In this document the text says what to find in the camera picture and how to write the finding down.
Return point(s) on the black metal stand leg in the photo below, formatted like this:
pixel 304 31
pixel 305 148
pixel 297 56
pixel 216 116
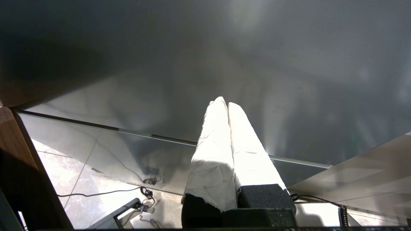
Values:
pixel 125 207

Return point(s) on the brown wooden furniture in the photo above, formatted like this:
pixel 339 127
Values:
pixel 19 160

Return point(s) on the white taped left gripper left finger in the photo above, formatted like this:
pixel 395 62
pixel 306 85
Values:
pixel 212 166

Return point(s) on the grey glossy appliance door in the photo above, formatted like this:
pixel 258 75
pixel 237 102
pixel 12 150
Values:
pixel 192 48

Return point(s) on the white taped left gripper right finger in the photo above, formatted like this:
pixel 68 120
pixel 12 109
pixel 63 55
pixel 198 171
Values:
pixel 253 166

